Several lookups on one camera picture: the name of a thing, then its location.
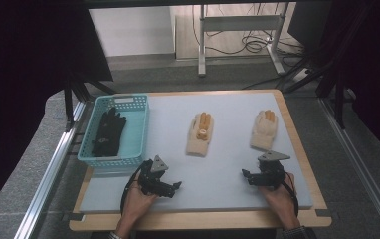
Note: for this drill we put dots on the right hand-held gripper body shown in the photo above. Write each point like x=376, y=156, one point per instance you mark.
x=272, y=172

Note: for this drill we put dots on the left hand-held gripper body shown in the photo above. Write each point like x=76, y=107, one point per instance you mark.
x=151, y=181

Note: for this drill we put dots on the beige glove with orange fingers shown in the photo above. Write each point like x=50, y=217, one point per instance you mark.
x=263, y=132
x=199, y=141

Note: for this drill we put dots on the teal plastic basket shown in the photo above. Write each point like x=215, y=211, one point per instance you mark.
x=135, y=132

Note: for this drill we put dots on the person's left hand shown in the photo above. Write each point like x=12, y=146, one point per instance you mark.
x=136, y=205

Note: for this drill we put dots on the person's right hand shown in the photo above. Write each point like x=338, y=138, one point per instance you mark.
x=282, y=202

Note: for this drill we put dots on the light grey foam mat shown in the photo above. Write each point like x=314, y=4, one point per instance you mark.
x=218, y=179

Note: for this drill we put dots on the black tripod stand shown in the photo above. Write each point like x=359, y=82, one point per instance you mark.
x=68, y=99
x=339, y=99

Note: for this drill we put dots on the dark curtain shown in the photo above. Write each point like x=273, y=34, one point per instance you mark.
x=377, y=66
x=19, y=83

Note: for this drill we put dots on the aluminium rail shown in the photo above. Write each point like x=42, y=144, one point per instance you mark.
x=360, y=166
x=50, y=166

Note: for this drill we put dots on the white metal desk frame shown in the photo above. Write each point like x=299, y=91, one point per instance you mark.
x=237, y=23

